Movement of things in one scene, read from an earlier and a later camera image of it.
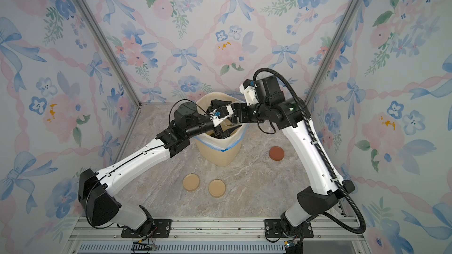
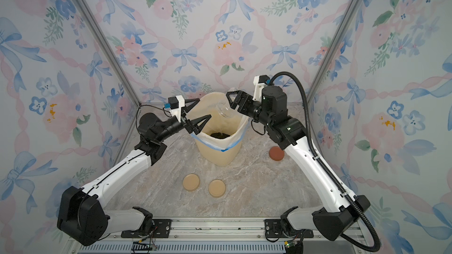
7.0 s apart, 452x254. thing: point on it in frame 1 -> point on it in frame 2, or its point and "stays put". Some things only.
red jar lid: (276, 153) stays put
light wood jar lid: (216, 188) stays put
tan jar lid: (190, 182) stays put
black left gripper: (219, 131) -> (193, 126)
